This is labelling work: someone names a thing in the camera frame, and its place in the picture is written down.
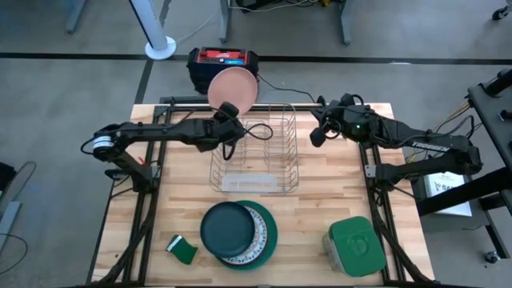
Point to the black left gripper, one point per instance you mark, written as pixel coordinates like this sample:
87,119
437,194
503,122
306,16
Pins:
222,132

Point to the translucent plastic cutlery holder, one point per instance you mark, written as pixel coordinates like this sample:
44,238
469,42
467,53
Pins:
250,183

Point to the white tower fan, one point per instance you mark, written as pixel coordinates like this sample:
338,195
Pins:
160,48

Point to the black caster wheel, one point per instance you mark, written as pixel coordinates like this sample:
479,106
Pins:
500,14

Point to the dark blue-green plate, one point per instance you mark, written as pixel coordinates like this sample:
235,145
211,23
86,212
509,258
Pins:
226,230

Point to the white printed box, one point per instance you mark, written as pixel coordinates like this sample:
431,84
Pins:
444,188

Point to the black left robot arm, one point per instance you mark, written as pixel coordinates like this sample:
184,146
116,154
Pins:
160,134

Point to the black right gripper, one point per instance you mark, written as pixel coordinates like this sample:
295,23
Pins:
356,124

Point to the green lid plastic container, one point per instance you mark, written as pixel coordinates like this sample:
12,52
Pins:
356,246

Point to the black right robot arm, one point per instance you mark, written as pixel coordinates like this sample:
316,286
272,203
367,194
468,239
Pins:
424,148

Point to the green white sponge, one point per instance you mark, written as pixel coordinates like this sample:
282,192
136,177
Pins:
184,252

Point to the grey desk leg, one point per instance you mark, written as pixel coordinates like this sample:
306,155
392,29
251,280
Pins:
226,20
76,16
346,24

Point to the black side stand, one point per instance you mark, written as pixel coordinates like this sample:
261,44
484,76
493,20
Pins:
492,120

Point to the large teal green plate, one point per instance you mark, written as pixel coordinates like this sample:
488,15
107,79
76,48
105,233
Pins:
274,232

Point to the black aluminium table frame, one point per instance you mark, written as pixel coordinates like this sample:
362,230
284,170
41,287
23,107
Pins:
150,240

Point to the red black power station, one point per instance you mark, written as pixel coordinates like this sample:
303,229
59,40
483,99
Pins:
200,76

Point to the pink plate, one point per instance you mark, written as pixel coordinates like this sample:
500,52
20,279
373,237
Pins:
234,86

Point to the floral patterned white plate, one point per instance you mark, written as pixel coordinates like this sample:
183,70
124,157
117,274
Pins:
261,236

